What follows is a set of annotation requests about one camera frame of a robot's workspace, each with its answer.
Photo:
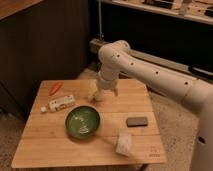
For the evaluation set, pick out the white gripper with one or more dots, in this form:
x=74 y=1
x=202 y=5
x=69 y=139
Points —
x=95 y=92

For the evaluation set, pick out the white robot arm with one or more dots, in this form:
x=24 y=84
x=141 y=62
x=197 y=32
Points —
x=192 y=93

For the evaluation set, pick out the orange carrot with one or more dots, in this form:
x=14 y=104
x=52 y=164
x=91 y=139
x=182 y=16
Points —
x=55 y=88

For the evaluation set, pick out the green bowl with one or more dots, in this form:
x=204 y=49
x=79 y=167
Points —
x=82 y=122

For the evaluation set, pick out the wooden folding table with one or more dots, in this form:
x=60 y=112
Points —
x=45 y=143

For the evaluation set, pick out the dark wooden cabinet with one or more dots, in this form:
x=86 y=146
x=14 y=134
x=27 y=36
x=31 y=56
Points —
x=48 y=41

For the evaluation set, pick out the wooden shelf rack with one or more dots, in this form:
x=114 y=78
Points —
x=177 y=40

